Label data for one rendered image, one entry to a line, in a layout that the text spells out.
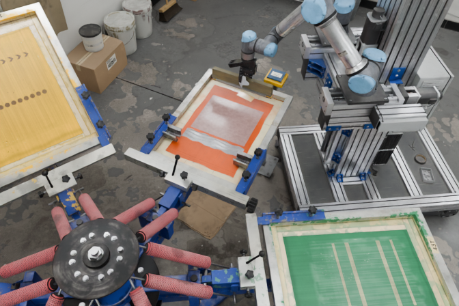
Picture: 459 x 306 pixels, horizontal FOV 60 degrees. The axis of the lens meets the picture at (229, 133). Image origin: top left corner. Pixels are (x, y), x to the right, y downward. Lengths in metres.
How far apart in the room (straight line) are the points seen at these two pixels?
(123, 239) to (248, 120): 1.13
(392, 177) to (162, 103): 2.11
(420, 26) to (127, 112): 2.56
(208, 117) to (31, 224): 1.62
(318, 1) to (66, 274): 1.45
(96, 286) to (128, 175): 1.93
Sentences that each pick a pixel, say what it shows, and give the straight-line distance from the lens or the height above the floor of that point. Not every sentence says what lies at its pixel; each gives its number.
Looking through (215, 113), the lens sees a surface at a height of 0.96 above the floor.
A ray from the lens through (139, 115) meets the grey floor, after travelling 3.76.
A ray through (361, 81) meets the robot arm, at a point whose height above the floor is 1.45.
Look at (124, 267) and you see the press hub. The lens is 1.50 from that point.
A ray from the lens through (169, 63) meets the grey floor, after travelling 4.28.
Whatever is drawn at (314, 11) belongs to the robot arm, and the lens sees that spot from 1.86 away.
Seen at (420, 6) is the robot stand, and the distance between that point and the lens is 2.22.
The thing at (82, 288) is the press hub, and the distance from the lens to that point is 1.50.
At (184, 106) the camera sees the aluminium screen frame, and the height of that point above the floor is 0.99.
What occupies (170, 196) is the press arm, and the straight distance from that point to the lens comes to 1.93.
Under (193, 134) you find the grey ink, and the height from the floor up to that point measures 0.96.
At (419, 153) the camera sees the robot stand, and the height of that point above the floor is 0.21.
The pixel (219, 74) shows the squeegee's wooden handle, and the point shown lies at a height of 1.12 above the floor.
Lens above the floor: 2.66
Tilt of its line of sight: 49 degrees down
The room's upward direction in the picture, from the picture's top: 3 degrees clockwise
